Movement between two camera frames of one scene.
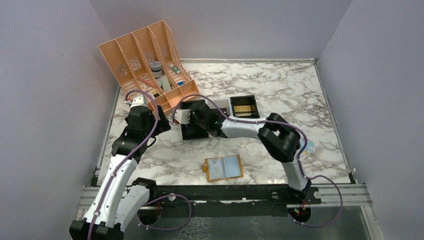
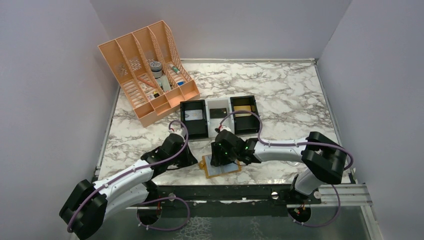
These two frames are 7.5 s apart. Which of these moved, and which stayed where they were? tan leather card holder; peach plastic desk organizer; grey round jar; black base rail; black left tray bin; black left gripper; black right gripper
Moved: black left gripper; black right gripper; tan leather card holder
Stayed: black left tray bin; grey round jar; peach plastic desk organizer; black base rail
